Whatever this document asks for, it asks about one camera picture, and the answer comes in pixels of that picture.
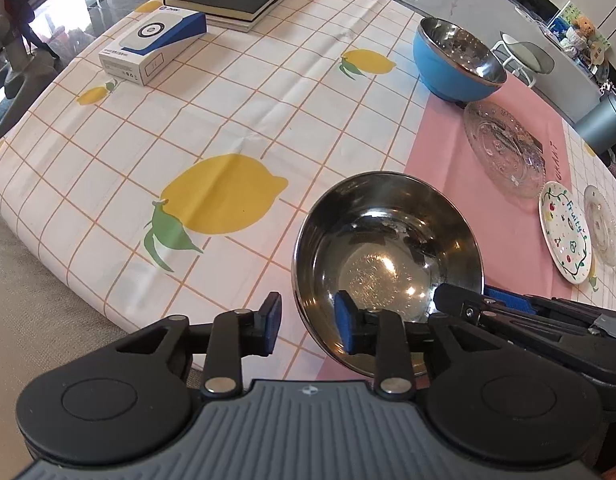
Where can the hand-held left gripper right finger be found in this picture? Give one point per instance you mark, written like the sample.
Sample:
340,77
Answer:
346,325

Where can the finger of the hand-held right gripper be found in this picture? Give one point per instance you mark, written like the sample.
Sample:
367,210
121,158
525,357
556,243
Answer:
508,298
455,300

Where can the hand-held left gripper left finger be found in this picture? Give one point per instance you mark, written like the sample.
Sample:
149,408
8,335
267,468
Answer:
272,322

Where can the orange steel bowl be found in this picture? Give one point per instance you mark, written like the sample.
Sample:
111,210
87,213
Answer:
378,240

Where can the large clear glass plate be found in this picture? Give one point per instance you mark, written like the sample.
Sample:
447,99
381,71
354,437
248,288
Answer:
493,135

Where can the blue steel bowl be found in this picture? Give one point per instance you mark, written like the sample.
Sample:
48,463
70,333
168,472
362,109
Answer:
438,72

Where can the white fruit print plate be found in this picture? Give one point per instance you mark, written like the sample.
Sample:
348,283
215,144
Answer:
563,240

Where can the small clear glass plate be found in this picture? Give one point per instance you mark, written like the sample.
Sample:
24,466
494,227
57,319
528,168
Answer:
602,225

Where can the pink placemat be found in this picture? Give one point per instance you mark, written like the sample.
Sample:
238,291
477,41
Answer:
448,150

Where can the grey bin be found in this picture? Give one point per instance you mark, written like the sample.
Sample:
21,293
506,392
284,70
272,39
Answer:
605,120

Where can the lemon print checked tablecloth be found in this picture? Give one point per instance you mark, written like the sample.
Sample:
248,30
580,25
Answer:
187,125

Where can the grey seat white stool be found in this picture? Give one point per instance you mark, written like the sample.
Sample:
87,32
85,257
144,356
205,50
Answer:
530,55

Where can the plush teddy bear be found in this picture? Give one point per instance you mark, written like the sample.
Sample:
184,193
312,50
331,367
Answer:
584,26

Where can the white and blue box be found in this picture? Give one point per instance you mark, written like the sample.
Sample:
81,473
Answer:
137,60

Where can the grey chair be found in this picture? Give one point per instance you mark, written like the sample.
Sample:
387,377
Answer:
17,45

